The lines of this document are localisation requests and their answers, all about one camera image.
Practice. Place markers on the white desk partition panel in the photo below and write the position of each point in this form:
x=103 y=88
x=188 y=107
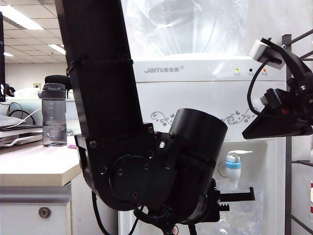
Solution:
x=72 y=110

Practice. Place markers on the clear textured plastic mug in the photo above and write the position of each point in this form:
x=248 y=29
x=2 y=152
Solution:
x=244 y=215

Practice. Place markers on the pink cloth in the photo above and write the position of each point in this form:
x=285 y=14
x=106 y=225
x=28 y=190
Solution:
x=72 y=146

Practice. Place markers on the dark metal shelf rack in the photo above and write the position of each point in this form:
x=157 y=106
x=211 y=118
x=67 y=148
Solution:
x=288 y=171

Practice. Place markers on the clear water jug in plastic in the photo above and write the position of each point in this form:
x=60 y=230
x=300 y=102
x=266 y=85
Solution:
x=190 y=27

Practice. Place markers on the double ceiling light panel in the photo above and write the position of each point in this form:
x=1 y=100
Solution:
x=58 y=49

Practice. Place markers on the long ceiling light panel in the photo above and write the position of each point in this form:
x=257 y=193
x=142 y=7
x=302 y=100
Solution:
x=20 y=18

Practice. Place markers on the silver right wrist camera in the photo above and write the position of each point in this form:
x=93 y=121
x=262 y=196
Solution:
x=266 y=54

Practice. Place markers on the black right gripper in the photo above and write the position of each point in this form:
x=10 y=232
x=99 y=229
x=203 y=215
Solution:
x=296 y=98

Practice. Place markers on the black computer monitor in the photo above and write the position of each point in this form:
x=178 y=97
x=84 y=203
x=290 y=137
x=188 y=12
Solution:
x=2 y=61

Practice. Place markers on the black office chair headrest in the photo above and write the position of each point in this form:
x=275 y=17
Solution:
x=57 y=79

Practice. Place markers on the white laptop stand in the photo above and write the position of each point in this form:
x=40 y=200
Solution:
x=19 y=138

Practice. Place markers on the dark grey water bottle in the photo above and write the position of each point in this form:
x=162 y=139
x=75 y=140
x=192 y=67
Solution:
x=54 y=115

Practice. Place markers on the white water dispenser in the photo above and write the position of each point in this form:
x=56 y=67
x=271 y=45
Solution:
x=195 y=93

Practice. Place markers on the grey felt sleeve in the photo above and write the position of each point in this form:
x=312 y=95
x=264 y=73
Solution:
x=9 y=121

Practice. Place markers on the white plastic bag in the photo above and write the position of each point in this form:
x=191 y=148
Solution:
x=27 y=94

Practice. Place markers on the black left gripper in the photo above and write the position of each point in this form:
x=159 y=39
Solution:
x=212 y=208

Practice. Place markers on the frosted glass desk divider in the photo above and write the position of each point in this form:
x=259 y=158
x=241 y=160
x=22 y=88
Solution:
x=24 y=105

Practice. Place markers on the red and white object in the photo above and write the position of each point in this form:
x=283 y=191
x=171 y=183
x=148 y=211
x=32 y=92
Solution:
x=312 y=195

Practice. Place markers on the small ceiling light panel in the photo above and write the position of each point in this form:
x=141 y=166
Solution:
x=8 y=54

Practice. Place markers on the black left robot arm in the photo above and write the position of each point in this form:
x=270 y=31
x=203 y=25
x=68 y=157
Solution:
x=102 y=85

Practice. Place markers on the wall socket plate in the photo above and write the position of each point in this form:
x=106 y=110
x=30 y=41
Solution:
x=37 y=85

